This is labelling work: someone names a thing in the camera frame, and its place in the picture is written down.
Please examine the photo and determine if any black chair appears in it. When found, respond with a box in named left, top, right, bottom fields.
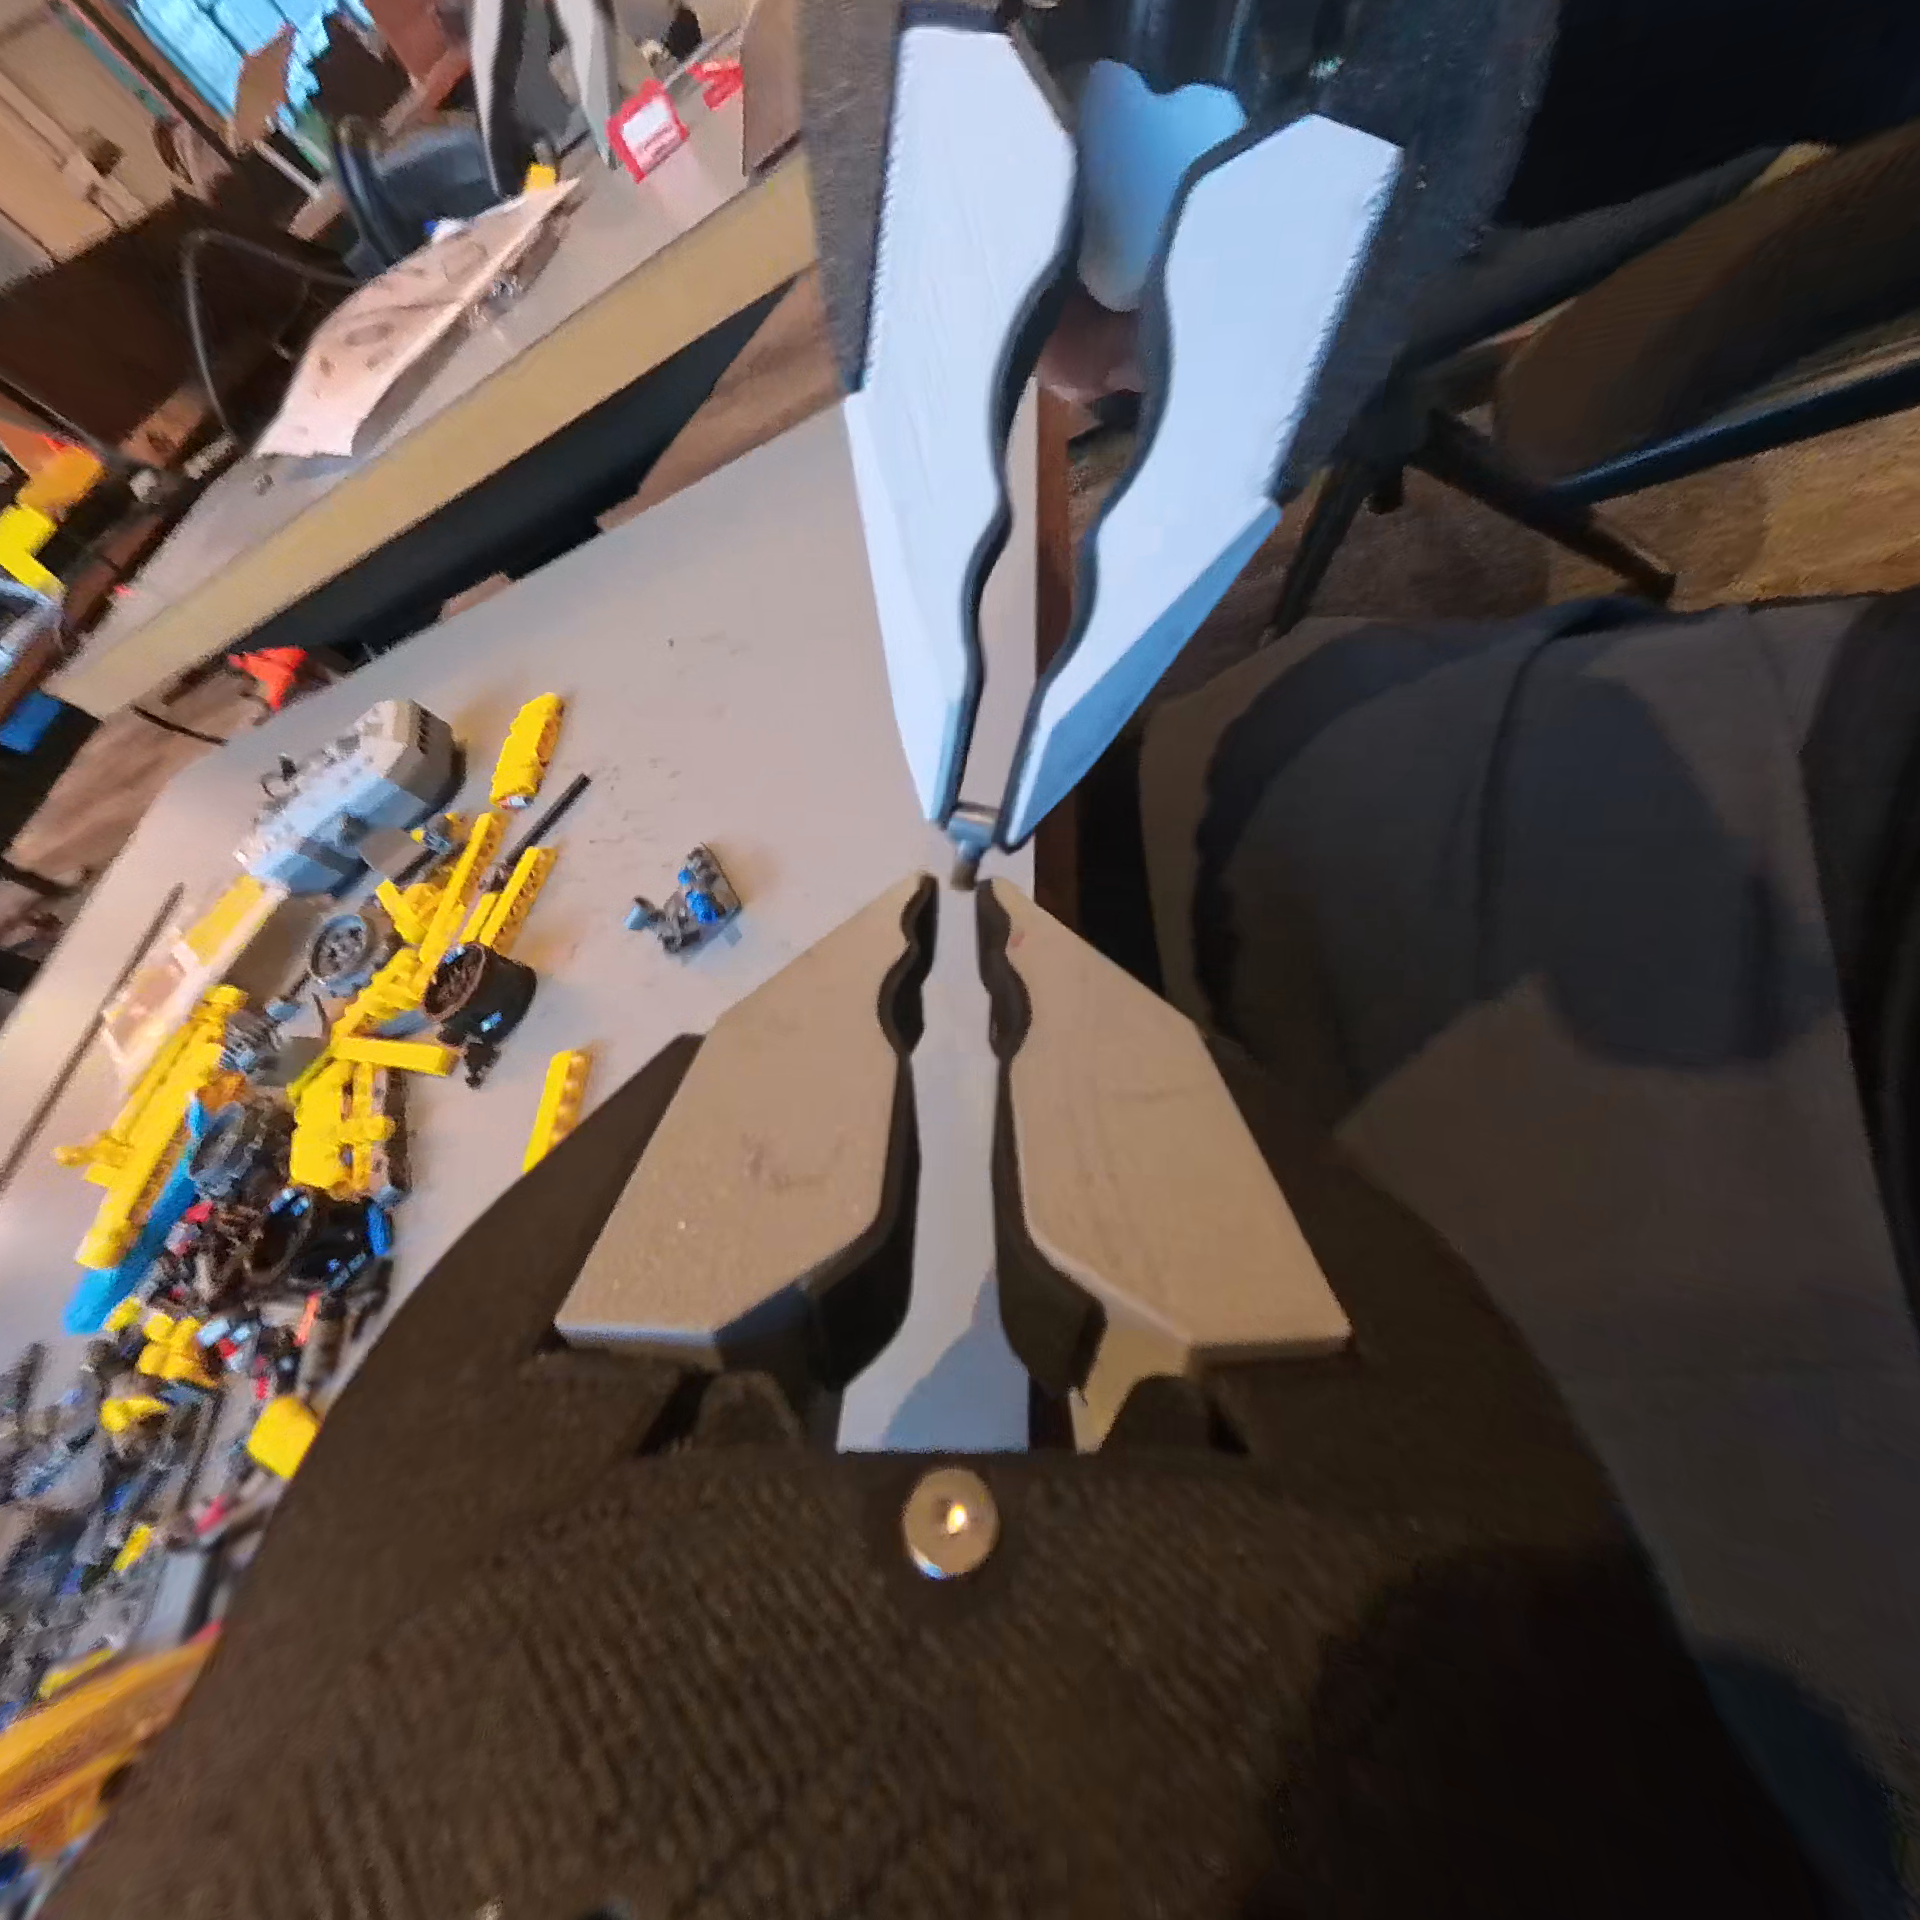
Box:
left=1274, top=126, right=1920, bottom=641

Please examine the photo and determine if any grey desk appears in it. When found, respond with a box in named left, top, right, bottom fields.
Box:
left=0, top=404, right=1051, bottom=1698

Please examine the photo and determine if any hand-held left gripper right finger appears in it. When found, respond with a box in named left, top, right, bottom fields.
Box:
left=973, top=877, right=1355, bottom=1411

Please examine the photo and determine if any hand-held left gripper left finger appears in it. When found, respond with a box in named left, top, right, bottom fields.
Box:
left=551, top=873, right=940, bottom=1374

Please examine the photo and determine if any black spoked toy wheel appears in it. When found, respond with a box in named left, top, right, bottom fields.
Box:
left=422, top=945, right=540, bottom=1053

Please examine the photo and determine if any red white sign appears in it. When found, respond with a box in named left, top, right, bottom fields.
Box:
left=605, top=75, right=695, bottom=187

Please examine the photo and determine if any grey toy plate with blue pins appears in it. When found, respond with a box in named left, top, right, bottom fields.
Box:
left=623, top=845, right=743, bottom=959

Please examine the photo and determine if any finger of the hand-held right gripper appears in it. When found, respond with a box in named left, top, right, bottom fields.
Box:
left=1003, top=112, right=1407, bottom=851
left=844, top=26, right=1081, bottom=824

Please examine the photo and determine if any black toy axle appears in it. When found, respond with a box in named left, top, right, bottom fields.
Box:
left=502, top=773, right=593, bottom=860

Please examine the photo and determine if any short yellow toy beam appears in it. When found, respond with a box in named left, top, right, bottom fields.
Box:
left=520, top=1047, right=593, bottom=1176

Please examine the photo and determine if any blue curved toy panel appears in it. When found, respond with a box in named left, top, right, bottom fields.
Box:
left=62, top=1154, right=200, bottom=1340

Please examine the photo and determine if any black toy wheel rim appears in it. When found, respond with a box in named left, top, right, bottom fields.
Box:
left=246, top=1200, right=395, bottom=1305

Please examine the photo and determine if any printed paper sheet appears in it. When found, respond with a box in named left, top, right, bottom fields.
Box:
left=253, top=181, right=580, bottom=460

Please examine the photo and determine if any grey workbench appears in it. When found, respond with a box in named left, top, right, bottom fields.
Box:
left=44, top=150, right=819, bottom=723

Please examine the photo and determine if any grey toy hub block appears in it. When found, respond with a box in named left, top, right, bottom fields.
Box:
left=232, top=703, right=467, bottom=902

